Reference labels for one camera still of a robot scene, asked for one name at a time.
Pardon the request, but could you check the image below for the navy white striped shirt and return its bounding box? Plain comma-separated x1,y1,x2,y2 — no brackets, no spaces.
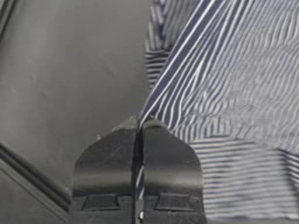
135,0,299,221

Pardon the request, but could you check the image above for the black table frame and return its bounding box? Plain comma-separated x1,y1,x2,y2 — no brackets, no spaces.
0,139,73,224

